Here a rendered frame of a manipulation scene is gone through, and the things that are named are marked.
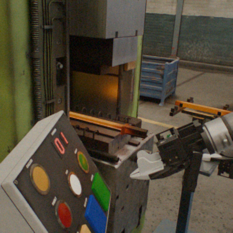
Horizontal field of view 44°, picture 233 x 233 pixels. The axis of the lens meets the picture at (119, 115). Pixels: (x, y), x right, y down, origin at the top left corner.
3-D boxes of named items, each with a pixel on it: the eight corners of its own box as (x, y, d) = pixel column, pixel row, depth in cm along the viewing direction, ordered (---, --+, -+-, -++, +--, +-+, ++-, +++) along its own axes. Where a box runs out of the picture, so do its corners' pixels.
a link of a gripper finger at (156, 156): (123, 155, 75) (155, 141, 73) (133, 174, 76) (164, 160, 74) (122, 161, 72) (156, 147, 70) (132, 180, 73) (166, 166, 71)
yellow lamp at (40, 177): (56, 185, 53) (55, 164, 52) (37, 199, 49) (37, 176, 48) (43, 180, 54) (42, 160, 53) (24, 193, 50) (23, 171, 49)
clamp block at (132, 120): (141, 131, 138) (142, 119, 136) (134, 137, 131) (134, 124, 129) (119, 125, 143) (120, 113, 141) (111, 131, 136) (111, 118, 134)
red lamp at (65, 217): (78, 220, 55) (78, 201, 54) (63, 235, 51) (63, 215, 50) (65, 214, 57) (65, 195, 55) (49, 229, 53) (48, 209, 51)
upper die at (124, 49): (136, 60, 116) (138, 35, 113) (112, 66, 99) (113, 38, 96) (54, 48, 134) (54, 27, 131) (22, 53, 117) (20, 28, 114)
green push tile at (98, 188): (110, 193, 79) (97, 171, 77) (108, 211, 72) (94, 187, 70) (105, 195, 80) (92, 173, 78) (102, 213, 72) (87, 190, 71)
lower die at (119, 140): (130, 140, 128) (131, 122, 125) (108, 158, 111) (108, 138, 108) (56, 120, 146) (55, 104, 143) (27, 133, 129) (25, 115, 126)
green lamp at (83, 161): (93, 167, 74) (93, 152, 73) (82, 175, 70) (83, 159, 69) (83, 164, 76) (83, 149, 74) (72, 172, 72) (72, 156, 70)
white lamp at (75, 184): (87, 189, 65) (87, 173, 63) (74, 200, 61) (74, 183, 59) (75, 185, 66) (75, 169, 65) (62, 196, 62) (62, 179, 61)
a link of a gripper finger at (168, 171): (147, 167, 72) (179, 154, 70) (149, 173, 72) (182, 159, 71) (148, 177, 68) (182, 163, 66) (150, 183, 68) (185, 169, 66)
